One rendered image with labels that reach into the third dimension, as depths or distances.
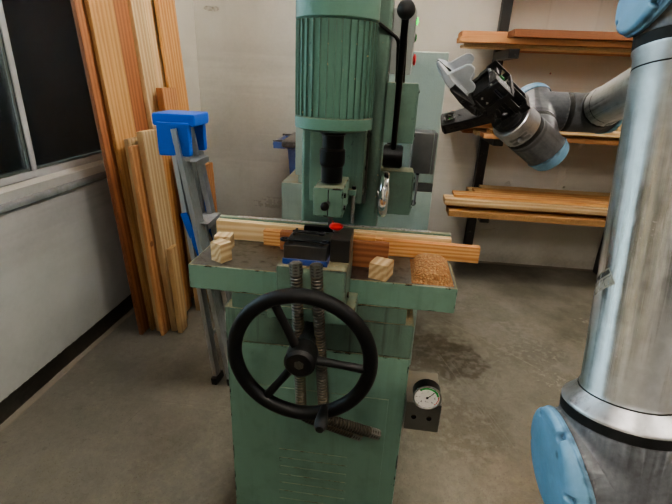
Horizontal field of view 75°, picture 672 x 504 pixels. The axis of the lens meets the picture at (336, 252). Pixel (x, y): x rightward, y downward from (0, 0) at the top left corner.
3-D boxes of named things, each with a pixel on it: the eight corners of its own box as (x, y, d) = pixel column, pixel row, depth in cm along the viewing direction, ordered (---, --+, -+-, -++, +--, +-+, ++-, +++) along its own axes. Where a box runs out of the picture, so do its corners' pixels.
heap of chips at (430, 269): (411, 283, 94) (413, 267, 93) (409, 258, 107) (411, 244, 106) (454, 287, 93) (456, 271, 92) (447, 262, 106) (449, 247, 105)
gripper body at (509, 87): (493, 56, 87) (528, 91, 93) (458, 83, 93) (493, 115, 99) (495, 80, 83) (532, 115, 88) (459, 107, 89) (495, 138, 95)
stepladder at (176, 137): (202, 387, 196) (143, 113, 153) (220, 354, 220) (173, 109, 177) (237, 387, 195) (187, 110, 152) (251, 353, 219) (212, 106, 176)
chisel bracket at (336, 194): (312, 222, 103) (313, 187, 100) (322, 206, 116) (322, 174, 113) (343, 224, 102) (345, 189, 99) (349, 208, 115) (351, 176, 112)
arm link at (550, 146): (531, 152, 108) (536, 182, 103) (501, 124, 102) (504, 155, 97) (569, 131, 101) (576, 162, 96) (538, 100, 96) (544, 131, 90)
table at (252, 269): (168, 307, 92) (165, 281, 90) (222, 254, 120) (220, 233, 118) (461, 338, 86) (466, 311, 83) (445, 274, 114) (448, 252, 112)
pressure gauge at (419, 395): (410, 414, 98) (414, 385, 95) (409, 403, 101) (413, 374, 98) (438, 418, 97) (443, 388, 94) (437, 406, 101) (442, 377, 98)
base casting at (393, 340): (224, 339, 105) (222, 305, 101) (282, 252, 158) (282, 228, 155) (412, 360, 100) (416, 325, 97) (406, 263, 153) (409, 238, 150)
